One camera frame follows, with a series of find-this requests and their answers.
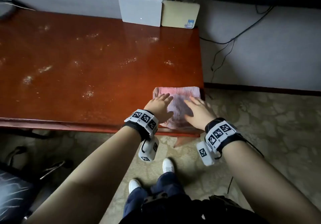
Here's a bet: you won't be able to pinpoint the person's right hand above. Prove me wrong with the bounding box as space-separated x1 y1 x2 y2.
184 96 218 131

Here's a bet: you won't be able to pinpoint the person's left hand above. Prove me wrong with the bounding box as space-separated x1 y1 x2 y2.
144 93 174 124

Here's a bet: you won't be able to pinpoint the pink cleaning cloth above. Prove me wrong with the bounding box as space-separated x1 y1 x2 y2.
152 86 205 131

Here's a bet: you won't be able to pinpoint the black office chair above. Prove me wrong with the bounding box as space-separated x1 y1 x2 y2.
0 146 73 224

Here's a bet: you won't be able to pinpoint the person's left forearm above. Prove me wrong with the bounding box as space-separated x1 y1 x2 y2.
24 125 142 224

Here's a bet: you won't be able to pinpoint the person's right forearm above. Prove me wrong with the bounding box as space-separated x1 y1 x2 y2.
222 140 321 224

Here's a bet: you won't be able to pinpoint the left wrist marker band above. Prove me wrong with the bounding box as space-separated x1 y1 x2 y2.
122 109 159 141

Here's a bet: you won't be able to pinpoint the wrist marker band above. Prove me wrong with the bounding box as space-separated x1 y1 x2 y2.
122 109 159 141
204 118 245 154

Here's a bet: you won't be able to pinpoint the right wrist marker band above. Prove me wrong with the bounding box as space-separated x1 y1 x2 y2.
204 118 245 154

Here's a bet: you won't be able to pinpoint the white shoe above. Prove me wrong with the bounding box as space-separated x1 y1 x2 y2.
162 158 175 173
128 179 142 194

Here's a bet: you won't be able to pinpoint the blue trousers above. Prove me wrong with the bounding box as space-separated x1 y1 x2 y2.
120 172 191 224

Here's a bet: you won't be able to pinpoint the beige box device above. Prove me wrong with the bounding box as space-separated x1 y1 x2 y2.
161 0 200 29

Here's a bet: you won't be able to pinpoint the black waist pack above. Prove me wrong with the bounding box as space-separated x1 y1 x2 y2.
140 192 266 224

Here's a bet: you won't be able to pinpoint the red wooden table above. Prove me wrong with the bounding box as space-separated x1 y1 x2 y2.
0 8 206 148

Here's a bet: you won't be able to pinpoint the white router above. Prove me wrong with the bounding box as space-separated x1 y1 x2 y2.
115 0 165 27

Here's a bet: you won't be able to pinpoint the black wall cable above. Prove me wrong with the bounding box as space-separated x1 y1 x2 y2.
199 4 275 84

